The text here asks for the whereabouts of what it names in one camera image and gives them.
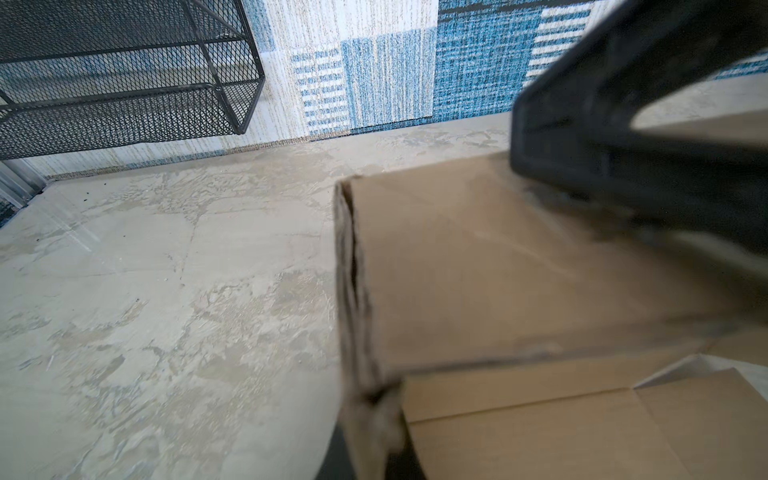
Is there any brown cardboard box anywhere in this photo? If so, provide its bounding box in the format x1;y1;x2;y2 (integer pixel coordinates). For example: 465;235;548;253
333;153;767;479

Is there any black wire mesh shelf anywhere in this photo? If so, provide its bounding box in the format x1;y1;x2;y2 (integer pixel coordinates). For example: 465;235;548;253
1;1;265;160

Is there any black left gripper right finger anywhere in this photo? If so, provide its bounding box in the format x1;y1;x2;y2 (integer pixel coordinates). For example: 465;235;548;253
510;1;767;251

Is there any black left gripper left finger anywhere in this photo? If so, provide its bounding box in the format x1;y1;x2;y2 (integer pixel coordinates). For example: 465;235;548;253
315;419;426;480

